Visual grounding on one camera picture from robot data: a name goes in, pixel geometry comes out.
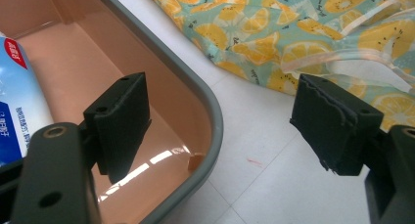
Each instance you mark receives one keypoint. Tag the blue and white wipes packet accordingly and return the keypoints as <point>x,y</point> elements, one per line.
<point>19,97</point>

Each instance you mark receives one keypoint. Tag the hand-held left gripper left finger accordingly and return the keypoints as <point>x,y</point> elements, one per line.
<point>119,126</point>

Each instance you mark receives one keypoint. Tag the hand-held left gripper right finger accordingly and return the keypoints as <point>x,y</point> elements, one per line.
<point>332,129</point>

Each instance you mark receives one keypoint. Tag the pink plastic bin grey rim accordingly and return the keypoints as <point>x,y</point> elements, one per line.
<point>81,64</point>

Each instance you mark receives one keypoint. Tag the orange slice print cloth bag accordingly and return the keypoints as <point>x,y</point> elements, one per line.
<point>261,28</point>

